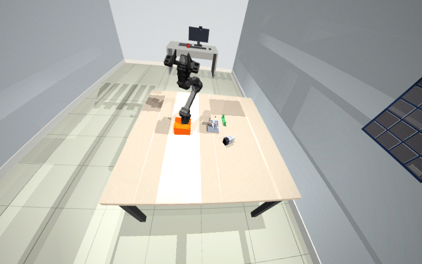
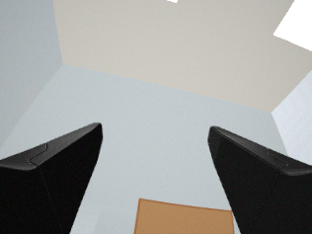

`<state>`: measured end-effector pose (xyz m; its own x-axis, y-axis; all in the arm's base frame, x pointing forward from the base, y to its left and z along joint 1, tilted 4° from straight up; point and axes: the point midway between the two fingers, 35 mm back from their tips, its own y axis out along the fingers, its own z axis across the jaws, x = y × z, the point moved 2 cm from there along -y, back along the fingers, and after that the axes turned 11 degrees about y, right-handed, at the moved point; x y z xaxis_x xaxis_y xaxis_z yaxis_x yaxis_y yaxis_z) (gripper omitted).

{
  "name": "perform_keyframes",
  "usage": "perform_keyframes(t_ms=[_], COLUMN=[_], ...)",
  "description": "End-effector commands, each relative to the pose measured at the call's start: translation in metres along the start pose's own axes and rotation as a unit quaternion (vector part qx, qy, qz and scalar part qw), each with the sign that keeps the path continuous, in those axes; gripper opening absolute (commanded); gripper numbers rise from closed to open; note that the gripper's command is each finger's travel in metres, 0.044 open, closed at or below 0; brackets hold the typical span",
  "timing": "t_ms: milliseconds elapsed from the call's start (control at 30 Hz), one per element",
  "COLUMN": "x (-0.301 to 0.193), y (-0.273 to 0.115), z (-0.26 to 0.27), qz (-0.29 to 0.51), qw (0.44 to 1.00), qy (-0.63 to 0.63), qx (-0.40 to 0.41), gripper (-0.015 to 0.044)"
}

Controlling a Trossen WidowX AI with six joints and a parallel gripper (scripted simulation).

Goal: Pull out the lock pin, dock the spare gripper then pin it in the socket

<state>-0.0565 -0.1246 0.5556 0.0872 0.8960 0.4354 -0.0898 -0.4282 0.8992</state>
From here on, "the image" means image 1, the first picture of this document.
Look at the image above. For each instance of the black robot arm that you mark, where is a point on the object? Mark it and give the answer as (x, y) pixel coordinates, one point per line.
(185, 83)

